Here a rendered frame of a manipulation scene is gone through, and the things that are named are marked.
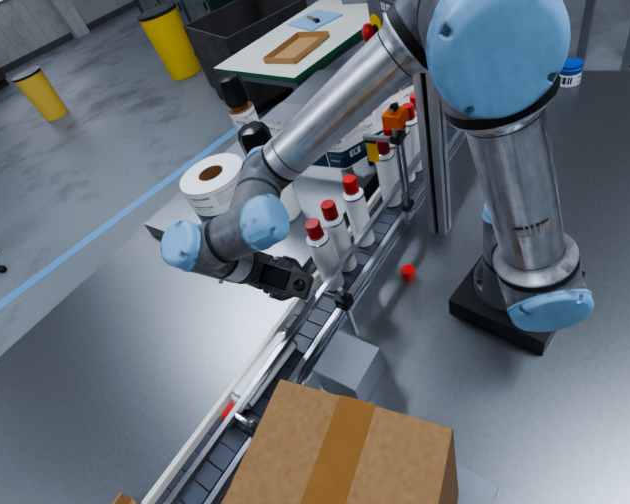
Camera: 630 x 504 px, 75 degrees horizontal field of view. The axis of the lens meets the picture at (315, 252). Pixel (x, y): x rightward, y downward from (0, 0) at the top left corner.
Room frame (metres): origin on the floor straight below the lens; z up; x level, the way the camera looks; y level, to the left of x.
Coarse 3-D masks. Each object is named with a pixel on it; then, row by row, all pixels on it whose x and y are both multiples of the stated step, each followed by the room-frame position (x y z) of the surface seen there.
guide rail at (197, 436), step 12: (372, 204) 0.86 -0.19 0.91; (348, 228) 0.80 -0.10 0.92; (312, 288) 0.66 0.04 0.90; (300, 300) 0.63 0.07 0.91; (288, 312) 0.61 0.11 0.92; (276, 324) 0.59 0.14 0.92; (264, 348) 0.54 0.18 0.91; (252, 360) 0.52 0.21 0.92; (240, 372) 0.50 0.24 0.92; (228, 396) 0.46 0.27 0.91; (216, 408) 0.44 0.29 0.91; (204, 420) 0.43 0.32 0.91; (204, 432) 0.41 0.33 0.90; (192, 444) 0.39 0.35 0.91; (180, 456) 0.38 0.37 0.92; (168, 468) 0.36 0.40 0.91; (168, 480) 0.35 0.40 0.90; (156, 492) 0.33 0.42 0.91
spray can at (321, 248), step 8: (312, 224) 0.66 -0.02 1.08; (320, 224) 0.66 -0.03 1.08; (312, 232) 0.65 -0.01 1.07; (320, 232) 0.65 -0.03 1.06; (312, 240) 0.66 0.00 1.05; (320, 240) 0.65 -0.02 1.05; (328, 240) 0.65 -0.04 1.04; (312, 248) 0.65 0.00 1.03; (320, 248) 0.64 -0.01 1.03; (328, 248) 0.65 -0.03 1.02; (312, 256) 0.66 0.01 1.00; (320, 256) 0.64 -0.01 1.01; (328, 256) 0.64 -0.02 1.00; (320, 264) 0.65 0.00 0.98; (328, 264) 0.64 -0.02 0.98; (336, 264) 0.65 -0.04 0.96; (320, 272) 0.65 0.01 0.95; (328, 272) 0.64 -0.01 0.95; (336, 280) 0.64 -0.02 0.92; (344, 280) 0.66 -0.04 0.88; (336, 288) 0.64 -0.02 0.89
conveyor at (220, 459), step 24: (384, 216) 0.83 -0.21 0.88; (360, 264) 0.70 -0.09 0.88; (312, 312) 0.61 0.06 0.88; (312, 336) 0.55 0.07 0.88; (288, 360) 0.51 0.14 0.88; (264, 408) 0.43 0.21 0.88; (240, 432) 0.40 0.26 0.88; (192, 456) 0.39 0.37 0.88; (216, 456) 0.37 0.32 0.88; (216, 480) 0.33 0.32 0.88
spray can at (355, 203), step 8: (344, 176) 0.78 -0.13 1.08; (352, 176) 0.77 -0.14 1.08; (344, 184) 0.76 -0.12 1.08; (352, 184) 0.75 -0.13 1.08; (344, 192) 0.77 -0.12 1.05; (352, 192) 0.75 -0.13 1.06; (360, 192) 0.75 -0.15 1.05; (344, 200) 0.76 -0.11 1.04; (352, 200) 0.74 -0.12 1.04; (360, 200) 0.74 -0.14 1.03; (352, 208) 0.74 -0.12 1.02; (360, 208) 0.74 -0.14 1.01; (352, 216) 0.75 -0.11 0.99; (360, 216) 0.74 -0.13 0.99; (368, 216) 0.75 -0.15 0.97; (352, 224) 0.75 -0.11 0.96; (360, 224) 0.74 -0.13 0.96; (368, 240) 0.74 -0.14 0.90
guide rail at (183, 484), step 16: (416, 160) 0.90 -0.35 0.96; (384, 208) 0.77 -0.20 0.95; (368, 224) 0.73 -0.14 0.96; (336, 272) 0.62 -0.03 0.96; (320, 288) 0.60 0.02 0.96; (304, 320) 0.54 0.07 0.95; (288, 336) 0.51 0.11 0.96; (256, 384) 0.43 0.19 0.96; (240, 400) 0.41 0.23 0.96; (224, 432) 0.37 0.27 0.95; (208, 448) 0.35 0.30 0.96; (192, 464) 0.33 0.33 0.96; (192, 480) 0.31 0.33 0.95; (176, 496) 0.29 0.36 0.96
